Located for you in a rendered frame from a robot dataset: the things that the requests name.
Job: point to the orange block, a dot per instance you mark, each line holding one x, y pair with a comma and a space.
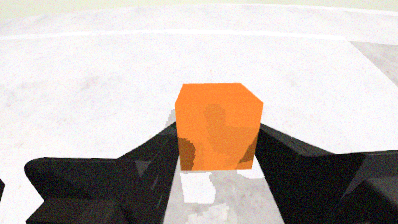
217, 126

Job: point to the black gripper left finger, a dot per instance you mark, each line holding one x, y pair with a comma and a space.
140, 181

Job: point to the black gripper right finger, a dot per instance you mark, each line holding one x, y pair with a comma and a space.
311, 185

